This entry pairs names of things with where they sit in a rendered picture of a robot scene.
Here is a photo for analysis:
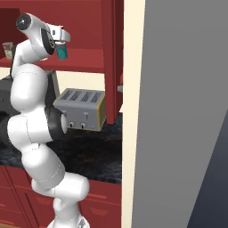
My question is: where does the dark grey microwave oven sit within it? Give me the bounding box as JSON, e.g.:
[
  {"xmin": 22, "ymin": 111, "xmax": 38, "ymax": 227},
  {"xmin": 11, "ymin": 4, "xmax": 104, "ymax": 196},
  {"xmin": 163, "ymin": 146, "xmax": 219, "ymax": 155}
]
[{"xmin": 0, "ymin": 69, "xmax": 61, "ymax": 118}]

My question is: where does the silver four-slot toaster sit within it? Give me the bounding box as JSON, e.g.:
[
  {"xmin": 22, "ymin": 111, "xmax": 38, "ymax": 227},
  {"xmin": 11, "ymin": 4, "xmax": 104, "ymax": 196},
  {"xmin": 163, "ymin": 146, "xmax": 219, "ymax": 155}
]
[{"xmin": 53, "ymin": 87, "xmax": 107, "ymax": 133}]

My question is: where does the grey fridge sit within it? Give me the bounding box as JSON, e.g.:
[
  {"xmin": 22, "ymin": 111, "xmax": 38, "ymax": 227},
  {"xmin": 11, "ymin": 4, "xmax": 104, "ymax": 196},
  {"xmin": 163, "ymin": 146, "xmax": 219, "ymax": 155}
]
[{"xmin": 131, "ymin": 0, "xmax": 228, "ymax": 228}]

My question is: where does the red cabinet door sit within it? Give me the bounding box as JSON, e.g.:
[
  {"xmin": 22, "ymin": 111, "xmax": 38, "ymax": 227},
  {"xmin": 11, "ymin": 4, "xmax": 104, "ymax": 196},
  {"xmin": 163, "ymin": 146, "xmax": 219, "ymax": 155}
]
[{"xmin": 101, "ymin": 0, "xmax": 125, "ymax": 126}]

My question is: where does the red drawer front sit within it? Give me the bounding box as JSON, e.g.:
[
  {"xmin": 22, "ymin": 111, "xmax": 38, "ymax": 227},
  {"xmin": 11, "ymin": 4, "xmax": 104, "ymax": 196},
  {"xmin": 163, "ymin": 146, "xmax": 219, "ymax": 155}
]
[
  {"xmin": 77, "ymin": 199, "xmax": 122, "ymax": 228},
  {"xmin": 86, "ymin": 179, "xmax": 122, "ymax": 207}
]

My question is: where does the red drawer handle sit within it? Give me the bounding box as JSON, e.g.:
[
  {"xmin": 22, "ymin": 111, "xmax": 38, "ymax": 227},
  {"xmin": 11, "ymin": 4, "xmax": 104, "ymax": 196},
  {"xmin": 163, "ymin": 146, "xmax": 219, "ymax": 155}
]
[
  {"xmin": 89, "ymin": 207, "xmax": 110, "ymax": 216},
  {"xmin": 88, "ymin": 193, "xmax": 108, "ymax": 200}
]

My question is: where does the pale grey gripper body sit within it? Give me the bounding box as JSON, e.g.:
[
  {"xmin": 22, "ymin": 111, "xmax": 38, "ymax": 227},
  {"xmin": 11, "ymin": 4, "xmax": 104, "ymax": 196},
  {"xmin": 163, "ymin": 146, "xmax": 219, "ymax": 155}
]
[{"xmin": 53, "ymin": 28, "xmax": 72, "ymax": 45}]

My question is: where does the red wall cabinet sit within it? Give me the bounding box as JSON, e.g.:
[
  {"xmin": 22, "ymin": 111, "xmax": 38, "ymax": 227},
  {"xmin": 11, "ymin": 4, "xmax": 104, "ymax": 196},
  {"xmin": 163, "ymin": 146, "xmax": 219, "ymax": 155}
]
[{"xmin": 0, "ymin": 0, "xmax": 105, "ymax": 74}]

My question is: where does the teal can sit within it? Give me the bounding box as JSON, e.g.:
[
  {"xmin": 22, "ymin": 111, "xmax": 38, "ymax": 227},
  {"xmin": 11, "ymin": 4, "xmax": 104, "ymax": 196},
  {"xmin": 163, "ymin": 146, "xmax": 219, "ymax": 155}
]
[{"xmin": 56, "ymin": 41, "xmax": 69, "ymax": 61}]

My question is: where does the red base cupboard door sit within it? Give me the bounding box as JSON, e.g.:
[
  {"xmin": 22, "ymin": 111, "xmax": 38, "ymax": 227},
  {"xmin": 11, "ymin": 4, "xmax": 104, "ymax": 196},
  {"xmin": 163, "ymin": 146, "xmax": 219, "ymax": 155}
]
[{"xmin": 5, "ymin": 166, "xmax": 59, "ymax": 228}]

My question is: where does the red base drawer stack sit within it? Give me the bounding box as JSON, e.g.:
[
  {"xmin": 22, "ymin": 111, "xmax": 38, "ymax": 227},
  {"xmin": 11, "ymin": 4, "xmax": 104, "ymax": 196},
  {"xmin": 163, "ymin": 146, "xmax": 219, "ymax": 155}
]
[{"xmin": 0, "ymin": 165, "xmax": 30, "ymax": 228}]

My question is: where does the cream side panel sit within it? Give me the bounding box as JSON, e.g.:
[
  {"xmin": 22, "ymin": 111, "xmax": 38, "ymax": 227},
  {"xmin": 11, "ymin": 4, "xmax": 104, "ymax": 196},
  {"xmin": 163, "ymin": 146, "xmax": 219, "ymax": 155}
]
[{"xmin": 120, "ymin": 0, "xmax": 147, "ymax": 228}]

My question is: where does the white and red can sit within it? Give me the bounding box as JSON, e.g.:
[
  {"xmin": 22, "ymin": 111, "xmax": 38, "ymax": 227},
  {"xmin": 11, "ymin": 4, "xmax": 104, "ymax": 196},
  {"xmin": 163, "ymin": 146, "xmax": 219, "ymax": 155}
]
[{"xmin": 2, "ymin": 41, "xmax": 15, "ymax": 61}]

